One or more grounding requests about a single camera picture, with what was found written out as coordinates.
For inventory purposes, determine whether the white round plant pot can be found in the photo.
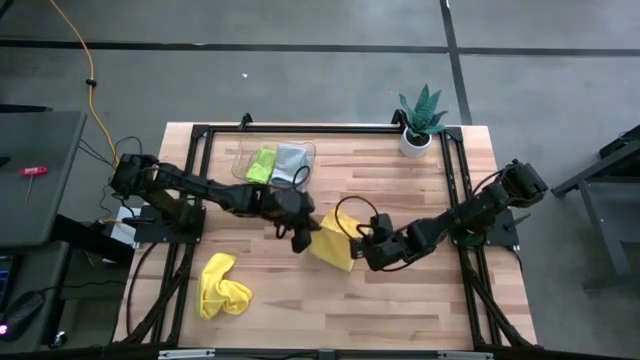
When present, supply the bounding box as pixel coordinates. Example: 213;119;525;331
399;127;433;159

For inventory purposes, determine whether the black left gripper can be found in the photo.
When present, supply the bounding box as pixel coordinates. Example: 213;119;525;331
269;187;322;255

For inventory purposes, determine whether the silver metal bracket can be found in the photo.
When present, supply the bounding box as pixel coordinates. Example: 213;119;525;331
158;349;216;360
438;351;494;360

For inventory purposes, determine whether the red T-handle hex key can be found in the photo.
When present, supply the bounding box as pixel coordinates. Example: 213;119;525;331
18;165;50;207

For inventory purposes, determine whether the clear plastic bin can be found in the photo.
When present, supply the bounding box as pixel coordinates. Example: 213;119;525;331
230;139;318;191

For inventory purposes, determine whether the black computer mouse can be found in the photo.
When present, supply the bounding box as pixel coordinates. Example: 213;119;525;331
0;289;46;342

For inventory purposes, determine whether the lime green microfiber towel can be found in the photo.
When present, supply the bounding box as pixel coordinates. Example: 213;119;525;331
244;147;278;185

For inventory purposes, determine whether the yellow microfiber towel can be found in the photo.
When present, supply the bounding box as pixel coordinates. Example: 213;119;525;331
196;251;254;320
308;207;367;273

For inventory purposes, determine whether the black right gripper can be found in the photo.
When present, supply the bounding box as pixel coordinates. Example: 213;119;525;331
349;213;409;273

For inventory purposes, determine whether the grey microfiber towel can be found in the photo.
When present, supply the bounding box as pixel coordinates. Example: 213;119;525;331
269;143;310;186

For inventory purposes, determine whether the black right camera cable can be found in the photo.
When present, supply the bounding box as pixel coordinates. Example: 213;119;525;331
333;195;382;240

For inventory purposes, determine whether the dark grey side desk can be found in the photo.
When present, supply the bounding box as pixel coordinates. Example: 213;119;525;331
0;110;88;251

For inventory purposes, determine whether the yellow extension cable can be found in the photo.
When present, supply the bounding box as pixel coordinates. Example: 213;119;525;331
48;0;119;162

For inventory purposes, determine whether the white flat box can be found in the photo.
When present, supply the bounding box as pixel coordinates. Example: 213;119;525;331
110;206;141;246

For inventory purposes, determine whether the black left camera cable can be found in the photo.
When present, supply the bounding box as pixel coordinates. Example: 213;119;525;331
291;164;312;192

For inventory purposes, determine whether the black camera cable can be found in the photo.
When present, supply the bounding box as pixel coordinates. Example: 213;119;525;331
291;164;312;192
333;195;382;240

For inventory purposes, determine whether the black metal side table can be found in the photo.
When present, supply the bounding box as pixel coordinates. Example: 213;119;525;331
551;124;640;291

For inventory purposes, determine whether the green artificial succulent plant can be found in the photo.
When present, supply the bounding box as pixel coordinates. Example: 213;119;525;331
398;83;449;139

